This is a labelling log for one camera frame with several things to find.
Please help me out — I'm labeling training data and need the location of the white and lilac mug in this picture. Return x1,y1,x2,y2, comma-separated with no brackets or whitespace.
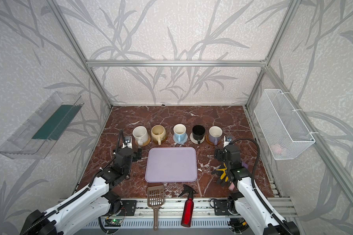
208,126,223,146

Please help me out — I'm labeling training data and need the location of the white speckled mug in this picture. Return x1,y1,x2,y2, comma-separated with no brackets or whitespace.
132,126,150,140

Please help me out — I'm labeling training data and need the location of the black mug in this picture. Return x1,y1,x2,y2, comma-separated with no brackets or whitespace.
192,125,206,141

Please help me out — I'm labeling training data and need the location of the beige ceramic mug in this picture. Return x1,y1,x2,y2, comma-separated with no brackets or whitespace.
151,125,167,146

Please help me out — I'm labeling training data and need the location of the white and blue mug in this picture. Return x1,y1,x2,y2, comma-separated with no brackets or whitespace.
173,124,187,141

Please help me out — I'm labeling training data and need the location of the dark wooden coaster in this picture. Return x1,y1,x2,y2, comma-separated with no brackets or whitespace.
206,135,222,146

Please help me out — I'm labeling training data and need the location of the woven straw coaster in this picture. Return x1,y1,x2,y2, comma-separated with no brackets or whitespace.
135,138,151,147

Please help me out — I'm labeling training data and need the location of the brown wooden coaster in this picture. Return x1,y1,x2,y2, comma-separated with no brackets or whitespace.
152,137,167,145

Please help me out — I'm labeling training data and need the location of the blue grey woven coaster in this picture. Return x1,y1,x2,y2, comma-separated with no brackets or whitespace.
173,135,188,145

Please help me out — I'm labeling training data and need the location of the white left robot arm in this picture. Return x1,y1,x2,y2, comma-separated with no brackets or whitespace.
20,130,142,235

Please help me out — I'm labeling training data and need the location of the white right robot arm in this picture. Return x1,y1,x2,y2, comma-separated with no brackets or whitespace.
211,136,300,235

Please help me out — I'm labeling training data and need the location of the multicolour woven coaster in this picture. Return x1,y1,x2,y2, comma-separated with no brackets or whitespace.
189,133,205,145

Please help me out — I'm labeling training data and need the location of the yellow black work glove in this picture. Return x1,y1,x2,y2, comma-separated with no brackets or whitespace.
211,163,231,187

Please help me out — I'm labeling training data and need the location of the lilac plastic tray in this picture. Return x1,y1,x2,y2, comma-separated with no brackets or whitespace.
145,147,198,183

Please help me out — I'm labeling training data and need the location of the pink item in basket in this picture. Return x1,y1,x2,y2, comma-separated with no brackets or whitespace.
271,144,285,155

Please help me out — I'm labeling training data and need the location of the brown litter scoop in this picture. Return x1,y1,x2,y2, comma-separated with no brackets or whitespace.
147,185,165,231

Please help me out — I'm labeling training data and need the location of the green circuit board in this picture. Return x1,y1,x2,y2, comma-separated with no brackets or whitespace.
105,218,124,227

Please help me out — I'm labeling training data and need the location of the red spray bottle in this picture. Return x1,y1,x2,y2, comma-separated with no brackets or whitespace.
178,184,197,228

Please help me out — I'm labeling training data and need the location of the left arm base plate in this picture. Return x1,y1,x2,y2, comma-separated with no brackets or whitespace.
117,200,137,216

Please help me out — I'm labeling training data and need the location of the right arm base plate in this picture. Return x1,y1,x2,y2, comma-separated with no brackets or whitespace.
213,199,238,216

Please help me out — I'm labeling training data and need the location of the white wire wall basket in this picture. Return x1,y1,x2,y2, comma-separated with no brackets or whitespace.
255,89,315,160

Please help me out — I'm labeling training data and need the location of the clear plastic wall shelf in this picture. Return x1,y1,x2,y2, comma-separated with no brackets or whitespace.
0,92,84,160

